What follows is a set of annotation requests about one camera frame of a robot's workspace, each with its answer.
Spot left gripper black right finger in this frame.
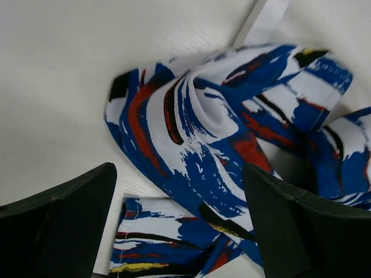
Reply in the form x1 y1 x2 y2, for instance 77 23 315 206
242 164 370 277

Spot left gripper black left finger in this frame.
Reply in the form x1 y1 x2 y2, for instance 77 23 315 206
1 163 117 277

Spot blue white red patterned trousers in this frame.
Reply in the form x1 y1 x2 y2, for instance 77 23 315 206
105 45 370 277

